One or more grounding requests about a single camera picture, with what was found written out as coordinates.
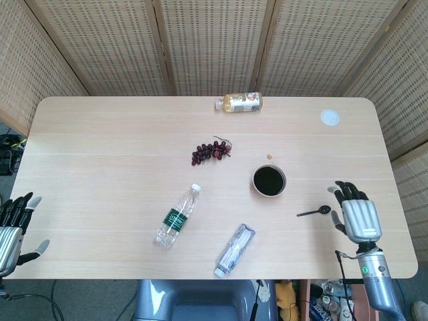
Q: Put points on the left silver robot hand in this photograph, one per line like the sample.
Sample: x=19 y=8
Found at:
x=10 y=240

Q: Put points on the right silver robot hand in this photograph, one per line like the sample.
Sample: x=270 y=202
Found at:
x=361 y=217

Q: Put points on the black plastic spoon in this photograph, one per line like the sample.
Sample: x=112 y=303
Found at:
x=323 y=209

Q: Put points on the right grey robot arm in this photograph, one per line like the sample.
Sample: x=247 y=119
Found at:
x=376 y=281

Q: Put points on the white cup with black interior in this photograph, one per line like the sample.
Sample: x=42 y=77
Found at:
x=269 y=180

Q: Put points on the crushed clear plastic bottle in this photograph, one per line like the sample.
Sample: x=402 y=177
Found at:
x=234 y=250

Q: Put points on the yellow tea bottle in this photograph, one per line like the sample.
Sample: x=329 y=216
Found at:
x=240 y=102

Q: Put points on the green label water bottle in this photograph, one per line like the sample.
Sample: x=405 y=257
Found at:
x=175 y=219

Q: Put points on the white can green print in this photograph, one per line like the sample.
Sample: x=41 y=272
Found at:
x=346 y=312

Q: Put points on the pinkish storage crate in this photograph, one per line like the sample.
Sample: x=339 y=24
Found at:
x=304 y=301

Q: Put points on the white round table grommet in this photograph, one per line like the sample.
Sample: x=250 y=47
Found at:
x=330 y=117

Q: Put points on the yellow soft object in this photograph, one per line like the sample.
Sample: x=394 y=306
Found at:
x=286 y=297

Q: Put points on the red grape bunch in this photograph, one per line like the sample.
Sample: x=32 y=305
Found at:
x=209 y=152

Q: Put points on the grey robot torso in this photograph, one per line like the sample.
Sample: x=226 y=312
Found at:
x=207 y=301

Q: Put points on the woven wooden folding screen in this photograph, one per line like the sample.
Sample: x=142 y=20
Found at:
x=214 y=43

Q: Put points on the white perforated bracket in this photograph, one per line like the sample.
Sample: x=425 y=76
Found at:
x=265 y=292

